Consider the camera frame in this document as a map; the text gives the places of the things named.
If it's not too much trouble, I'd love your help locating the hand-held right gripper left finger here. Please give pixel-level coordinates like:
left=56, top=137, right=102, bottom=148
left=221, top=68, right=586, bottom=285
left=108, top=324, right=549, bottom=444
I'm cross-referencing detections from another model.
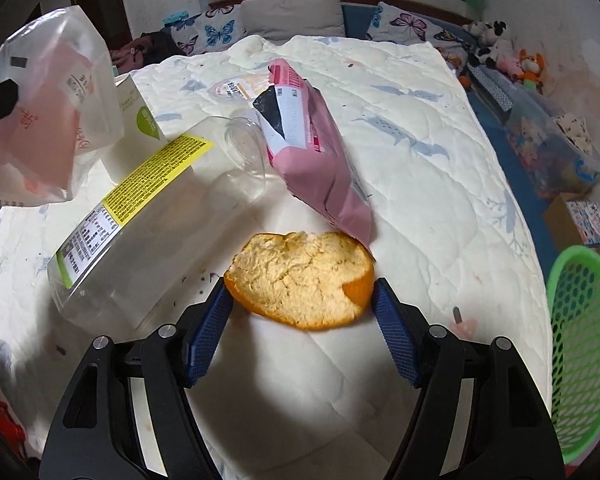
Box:
left=39, top=277, right=233, bottom=480

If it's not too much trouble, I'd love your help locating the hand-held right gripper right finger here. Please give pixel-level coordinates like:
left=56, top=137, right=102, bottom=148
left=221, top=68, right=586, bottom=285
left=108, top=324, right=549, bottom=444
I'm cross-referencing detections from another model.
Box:
left=371, top=277, right=566, bottom=480

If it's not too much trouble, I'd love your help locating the clear plastic bag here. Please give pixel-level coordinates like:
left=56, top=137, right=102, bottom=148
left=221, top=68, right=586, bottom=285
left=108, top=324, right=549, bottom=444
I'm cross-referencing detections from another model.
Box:
left=0, top=5, right=126, bottom=207

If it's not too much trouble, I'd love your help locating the orange peel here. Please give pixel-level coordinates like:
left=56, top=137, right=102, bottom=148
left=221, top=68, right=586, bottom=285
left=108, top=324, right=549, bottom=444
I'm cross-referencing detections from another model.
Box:
left=223, top=231, right=376, bottom=331

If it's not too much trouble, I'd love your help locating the green plastic basket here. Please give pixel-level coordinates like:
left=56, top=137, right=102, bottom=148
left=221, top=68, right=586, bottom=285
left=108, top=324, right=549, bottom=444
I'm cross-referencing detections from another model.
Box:
left=546, top=246, right=600, bottom=467

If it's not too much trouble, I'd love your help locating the clear bottle with yellow label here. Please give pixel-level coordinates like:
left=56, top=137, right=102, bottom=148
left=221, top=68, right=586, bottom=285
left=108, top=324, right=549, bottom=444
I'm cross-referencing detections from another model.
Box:
left=47, top=116, right=268, bottom=332

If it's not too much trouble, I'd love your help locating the white milk carton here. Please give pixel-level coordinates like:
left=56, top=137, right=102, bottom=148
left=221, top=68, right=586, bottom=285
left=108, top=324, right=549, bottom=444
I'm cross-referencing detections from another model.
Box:
left=111, top=74, right=164, bottom=183

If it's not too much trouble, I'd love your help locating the dark wooden door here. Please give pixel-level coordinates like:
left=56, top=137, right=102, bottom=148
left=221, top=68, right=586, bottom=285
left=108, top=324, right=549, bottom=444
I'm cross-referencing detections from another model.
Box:
left=67, top=0, right=132, bottom=52

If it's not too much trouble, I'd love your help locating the pile of dark clothes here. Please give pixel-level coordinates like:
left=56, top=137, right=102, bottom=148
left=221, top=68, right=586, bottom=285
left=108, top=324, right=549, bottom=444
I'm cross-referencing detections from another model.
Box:
left=111, top=30, right=182, bottom=72

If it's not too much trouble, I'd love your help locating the white quilted mattress pad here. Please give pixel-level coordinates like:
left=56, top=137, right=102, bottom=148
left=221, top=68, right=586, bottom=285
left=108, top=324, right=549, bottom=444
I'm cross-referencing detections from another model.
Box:
left=0, top=34, right=553, bottom=480

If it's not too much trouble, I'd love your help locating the pink snack packet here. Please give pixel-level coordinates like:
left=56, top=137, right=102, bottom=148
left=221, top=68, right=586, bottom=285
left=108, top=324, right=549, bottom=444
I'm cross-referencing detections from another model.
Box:
left=252, top=58, right=374, bottom=247

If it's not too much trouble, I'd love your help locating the cardboard box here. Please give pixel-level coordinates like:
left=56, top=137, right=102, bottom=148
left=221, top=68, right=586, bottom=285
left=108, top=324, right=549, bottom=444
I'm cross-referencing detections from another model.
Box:
left=543, top=192, right=600, bottom=249

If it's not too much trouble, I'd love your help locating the butterfly print pillow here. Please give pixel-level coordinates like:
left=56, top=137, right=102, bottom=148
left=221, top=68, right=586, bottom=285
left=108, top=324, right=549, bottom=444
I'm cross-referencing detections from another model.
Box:
left=162, top=2, right=246, bottom=57
left=367, top=2, right=470, bottom=47

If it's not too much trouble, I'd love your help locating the clear plastic storage box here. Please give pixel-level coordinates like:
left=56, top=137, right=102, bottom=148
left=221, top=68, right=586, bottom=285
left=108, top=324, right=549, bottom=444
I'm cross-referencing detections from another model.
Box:
left=467, top=62, right=600, bottom=202

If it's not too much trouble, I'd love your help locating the clear printed film lid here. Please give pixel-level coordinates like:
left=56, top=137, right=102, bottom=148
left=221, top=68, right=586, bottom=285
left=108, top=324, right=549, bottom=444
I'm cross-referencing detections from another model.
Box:
left=207, top=72, right=276, bottom=107

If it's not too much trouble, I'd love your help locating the patterned white cloth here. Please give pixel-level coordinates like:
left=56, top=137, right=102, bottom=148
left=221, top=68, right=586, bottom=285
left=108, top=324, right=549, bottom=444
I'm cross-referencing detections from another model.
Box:
left=552, top=115, right=594, bottom=157

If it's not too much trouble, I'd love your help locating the pink plush toy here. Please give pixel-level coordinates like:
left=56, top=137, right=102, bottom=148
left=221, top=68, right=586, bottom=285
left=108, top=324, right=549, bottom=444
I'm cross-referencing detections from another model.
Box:
left=496, top=52, right=524, bottom=79

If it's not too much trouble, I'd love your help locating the orange fox plush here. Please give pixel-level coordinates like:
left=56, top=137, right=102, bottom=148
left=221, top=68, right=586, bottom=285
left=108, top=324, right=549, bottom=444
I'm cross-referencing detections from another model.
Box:
left=517, top=50, right=547, bottom=94

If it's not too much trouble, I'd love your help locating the black and white cow plush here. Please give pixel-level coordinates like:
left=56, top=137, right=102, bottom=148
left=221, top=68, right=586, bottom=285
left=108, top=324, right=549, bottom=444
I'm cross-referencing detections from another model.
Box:
left=466, top=20, right=514, bottom=69

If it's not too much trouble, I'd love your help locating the grey pillow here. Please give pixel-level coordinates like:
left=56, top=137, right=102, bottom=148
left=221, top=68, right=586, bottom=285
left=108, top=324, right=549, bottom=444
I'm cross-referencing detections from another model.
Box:
left=240, top=0, right=347, bottom=44

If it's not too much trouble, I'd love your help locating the wooden headboard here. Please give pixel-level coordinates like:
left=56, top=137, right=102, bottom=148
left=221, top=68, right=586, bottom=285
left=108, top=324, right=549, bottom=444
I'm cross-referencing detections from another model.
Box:
left=339, top=0, right=473, bottom=26

